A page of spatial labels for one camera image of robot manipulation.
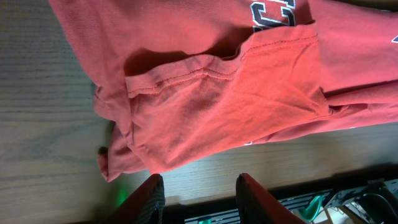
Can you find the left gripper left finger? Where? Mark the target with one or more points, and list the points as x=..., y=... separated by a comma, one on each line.
x=144, y=206

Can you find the red orange t-shirt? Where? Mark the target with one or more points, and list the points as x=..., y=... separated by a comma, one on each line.
x=183, y=80

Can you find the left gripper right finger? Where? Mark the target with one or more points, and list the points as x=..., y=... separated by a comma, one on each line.
x=257, y=206

